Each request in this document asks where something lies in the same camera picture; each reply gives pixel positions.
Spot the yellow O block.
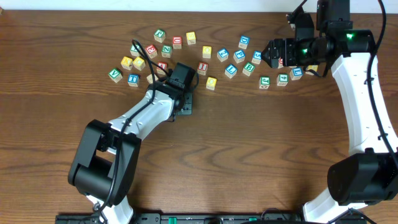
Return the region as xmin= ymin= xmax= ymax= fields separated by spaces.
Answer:
xmin=202 ymin=46 xmax=212 ymax=58
xmin=206 ymin=77 xmax=217 ymax=90

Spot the green B block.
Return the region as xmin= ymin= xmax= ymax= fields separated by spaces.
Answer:
xmin=243 ymin=62 xmax=255 ymax=77

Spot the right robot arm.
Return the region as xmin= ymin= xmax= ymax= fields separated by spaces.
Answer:
xmin=261 ymin=29 xmax=397 ymax=223

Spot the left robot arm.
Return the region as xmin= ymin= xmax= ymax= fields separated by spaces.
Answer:
xmin=68 ymin=78 xmax=194 ymax=223

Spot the red U block right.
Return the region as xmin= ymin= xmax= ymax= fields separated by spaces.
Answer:
xmin=278 ymin=58 xmax=284 ymax=68

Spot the red u block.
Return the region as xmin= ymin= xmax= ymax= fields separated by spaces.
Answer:
xmin=172 ymin=36 xmax=182 ymax=49
xmin=278 ymin=58 xmax=284 ymax=68

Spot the blue 5 block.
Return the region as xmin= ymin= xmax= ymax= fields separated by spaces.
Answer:
xmin=251 ymin=50 xmax=262 ymax=65

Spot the blue L block right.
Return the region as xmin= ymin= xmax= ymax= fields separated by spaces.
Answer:
xmin=289 ymin=67 xmax=303 ymax=80

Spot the blue l block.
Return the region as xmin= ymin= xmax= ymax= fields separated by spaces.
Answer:
xmin=224 ymin=64 xmax=238 ymax=78
xmin=289 ymin=67 xmax=303 ymax=80

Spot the green 4 block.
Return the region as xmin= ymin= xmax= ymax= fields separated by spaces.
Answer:
xmin=277 ymin=73 xmax=289 ymax=86

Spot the green J block lower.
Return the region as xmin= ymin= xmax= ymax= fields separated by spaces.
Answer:
xmin=259 ymin=76 xmax=271 ymax=89

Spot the green j block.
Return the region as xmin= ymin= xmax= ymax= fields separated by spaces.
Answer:
xmin=154 ymin=29 xmax=166 ymax=43
xmin=259 ymin=76 xmax=271 ymax=89

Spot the yellow G block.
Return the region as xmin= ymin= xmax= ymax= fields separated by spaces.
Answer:
xmin=304 ymin=65 xmax=318 ymax=75

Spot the blue D block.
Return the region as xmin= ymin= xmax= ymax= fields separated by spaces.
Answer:
xmin=238 ymin=35 xmax=250 ymax=49

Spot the red I block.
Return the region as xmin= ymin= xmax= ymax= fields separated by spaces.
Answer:
xmin=197 ymin=62 xmax=208 ymax=75

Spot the blue P block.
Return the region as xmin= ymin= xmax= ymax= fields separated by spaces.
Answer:
xmin=233 ymin=50 xmax=246 ymax=63

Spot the plain wood red block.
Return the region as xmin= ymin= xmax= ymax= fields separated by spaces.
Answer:
xmin=147 ymin=75 xmax=153 ymax=84

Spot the red A block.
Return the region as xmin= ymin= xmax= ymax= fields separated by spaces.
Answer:
xmin=157 ymin=62 xmax=168 ymax=75

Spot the blue L block centre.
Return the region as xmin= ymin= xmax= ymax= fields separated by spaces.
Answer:
xmin=224 ymin=64 xmax=238 ymax=78

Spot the green Z block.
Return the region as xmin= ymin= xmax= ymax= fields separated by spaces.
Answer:
xmin=161 ymin=45 xmax=172 ymax=58

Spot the blue T block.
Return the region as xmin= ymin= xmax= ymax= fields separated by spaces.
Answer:
xmin=127 ymin=74 xmax=140 ymax=87

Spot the blue 2 block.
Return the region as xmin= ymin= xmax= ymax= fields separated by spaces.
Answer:
xmin=217 ymin=48 xmax=229 ymax=62

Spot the yellow C block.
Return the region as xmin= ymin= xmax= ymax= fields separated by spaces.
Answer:
xmin=133 ymin=57 xmax=146 ymax=71

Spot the red E block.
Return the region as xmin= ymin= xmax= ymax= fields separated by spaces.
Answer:
xmin=145 ymin=44 xmax=158 ymax=58

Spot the red U block left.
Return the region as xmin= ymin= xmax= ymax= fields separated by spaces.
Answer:
xmin=172 ymin=36 xmax=182 ymax=49

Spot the yellow block top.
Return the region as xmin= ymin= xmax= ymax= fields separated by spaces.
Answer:
xmin=186 ymin=32 xmax=197 ymax=45

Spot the yellow block far left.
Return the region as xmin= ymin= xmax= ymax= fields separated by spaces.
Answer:
xmin=121 ymin=57 xmax=133 ymax=70

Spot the green 7 block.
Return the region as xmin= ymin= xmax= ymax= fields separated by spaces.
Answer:
xmin=130 ymin=45 xmax=141 ymax=57

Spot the green J block top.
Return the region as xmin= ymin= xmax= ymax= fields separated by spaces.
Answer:
xmin=154 ymin=29 xmax=166 ymax=43

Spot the green V block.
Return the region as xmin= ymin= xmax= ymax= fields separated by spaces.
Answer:
xmin=108 ymin=68 xmax=123 ymax=83

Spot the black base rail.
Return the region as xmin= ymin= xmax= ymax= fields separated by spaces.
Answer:
xmin=55 ymin=212 xmax=367 ymax=224

